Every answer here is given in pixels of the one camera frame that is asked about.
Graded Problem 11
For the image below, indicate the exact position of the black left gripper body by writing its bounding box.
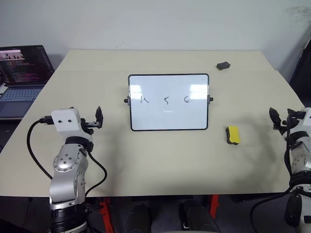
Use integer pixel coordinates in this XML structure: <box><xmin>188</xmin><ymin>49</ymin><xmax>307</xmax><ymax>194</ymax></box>
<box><xmin>80</xmin><ymin>117</ymin><xmax>101</xmax><ymax>135</ymax></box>

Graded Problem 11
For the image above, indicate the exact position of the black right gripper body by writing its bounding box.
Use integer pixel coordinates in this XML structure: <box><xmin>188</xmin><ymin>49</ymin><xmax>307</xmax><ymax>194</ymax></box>
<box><xmin>278</xmin><ymin>110</ymin><xmax>305</xmax><ymax>140</ymax></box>

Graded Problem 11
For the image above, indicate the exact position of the yellow and black eraser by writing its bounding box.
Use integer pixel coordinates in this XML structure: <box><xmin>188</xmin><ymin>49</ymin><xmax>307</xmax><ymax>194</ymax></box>
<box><xmin>225</xmin><ymin>125</ymin><xmax>242</xmax><ymax>146</ymax></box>

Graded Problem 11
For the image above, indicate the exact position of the small dark grey object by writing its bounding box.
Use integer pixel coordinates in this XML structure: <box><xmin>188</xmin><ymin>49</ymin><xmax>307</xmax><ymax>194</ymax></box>
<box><xmin>215</xmin><ymin>61</ymin><xmax>231</xmax><ymax>71</ymax></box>

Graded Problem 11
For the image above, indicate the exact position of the grey open laptop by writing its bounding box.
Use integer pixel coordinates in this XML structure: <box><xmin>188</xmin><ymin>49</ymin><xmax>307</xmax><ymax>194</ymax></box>
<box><xmin>0</xmin><ymin>45</ymin><xmax>55</xmax><ymax>120</ymax></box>

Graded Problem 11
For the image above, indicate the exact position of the small black-framed whiteboard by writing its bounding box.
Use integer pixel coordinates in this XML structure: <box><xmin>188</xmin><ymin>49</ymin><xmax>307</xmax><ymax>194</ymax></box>
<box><xmin>123</xmin><ymin>73</ymin><xmax>214</xmax><ymax>132</ymax></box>

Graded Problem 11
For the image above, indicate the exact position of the dark rounded shape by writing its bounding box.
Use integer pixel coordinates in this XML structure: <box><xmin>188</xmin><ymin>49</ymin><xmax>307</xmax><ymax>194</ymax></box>
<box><xmin>179</xmin><ymin>200</ymin><xmax>221</xmax><ymax>233</ymax></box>
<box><xmin>125</xmin><ymin>203</ymin><xmax>152</xmax><ymax>233</ymax></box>

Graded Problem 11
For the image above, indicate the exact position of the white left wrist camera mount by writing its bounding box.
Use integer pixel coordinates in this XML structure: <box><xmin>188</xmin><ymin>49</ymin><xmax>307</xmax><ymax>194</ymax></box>
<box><xmin>51</xmin><ymin>108</ymin><xmax>83</xmax><ymax>139</ymax></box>

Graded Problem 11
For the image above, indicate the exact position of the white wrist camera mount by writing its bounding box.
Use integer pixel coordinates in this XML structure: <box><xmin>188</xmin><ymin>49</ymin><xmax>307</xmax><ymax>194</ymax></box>
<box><xmin>289</xmin><ymin>108</ymin><xmax>311</xmax><ymax>138</ymax></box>
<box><xmin>51</xmin><ymin>108</ymin><xmax>83</xmax><ymax>139</ymax></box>

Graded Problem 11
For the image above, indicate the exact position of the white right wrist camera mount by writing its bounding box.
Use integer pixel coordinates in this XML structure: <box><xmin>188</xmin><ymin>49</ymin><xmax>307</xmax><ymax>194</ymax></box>
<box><xmin>289</xmin><ymin>108</ymin><xmax>311</xmax><ymax>138</ymax></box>

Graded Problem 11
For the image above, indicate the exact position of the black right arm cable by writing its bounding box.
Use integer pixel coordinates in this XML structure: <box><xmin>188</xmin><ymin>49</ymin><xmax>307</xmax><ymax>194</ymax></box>
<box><xmin>250</xmin><ymin>113</ymin><xmax>300</xmax><ymax>233</ymax></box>

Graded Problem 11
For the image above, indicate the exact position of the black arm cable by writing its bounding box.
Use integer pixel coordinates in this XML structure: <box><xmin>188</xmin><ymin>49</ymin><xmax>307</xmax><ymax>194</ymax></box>
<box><xmin>26</xmin><ymin>116</ymin><xmax>108</xmax><ymax>198</ymax></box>
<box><xmin>250</xmin><ymin>113</ymin><xmax>300</xmax><ymax>233</ymax></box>

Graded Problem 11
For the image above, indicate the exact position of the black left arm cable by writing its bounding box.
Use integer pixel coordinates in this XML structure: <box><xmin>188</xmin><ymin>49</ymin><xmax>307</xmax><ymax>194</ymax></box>
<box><xmin>26</xmin><ymin>116</ymin><xmax>108</xmax><ymax>198</ymax></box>

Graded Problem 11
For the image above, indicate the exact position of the red table frame leg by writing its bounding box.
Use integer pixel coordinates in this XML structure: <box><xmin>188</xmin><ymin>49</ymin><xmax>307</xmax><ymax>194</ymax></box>
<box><xmin>98</xmin><ymin>197</ymin><xmax>113</xmax><ymax>233</ymax></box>
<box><xmin>209</xmin><ymin>194</ymin><xmax>221</xmax><ymax>219</ymax></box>

